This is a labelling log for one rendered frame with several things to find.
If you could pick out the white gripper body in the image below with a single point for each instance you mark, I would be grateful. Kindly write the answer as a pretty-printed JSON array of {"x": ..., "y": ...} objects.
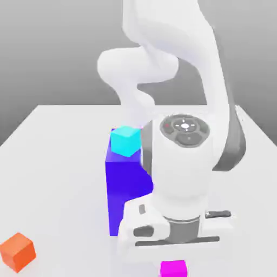
[{"x": 177, "y": 242}]

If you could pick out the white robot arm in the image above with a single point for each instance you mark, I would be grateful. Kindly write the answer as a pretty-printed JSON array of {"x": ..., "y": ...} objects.
[{"x": 184, "y": 168}]

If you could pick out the small magenta cube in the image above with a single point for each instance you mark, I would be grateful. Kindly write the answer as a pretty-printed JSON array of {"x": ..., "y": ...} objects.
[{"x": 173, "y": 269}]

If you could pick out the small cyan cube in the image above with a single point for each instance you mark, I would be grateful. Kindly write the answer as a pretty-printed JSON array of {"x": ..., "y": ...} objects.
[{"x": 125, "y": 140}]

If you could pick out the small orange cube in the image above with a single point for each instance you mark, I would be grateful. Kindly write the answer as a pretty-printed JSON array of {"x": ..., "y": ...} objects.
[{"x": 18, "y": 252}]

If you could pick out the large blue box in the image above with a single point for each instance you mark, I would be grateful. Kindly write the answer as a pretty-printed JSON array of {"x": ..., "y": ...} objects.
[{"x": 125, "y": 179}]

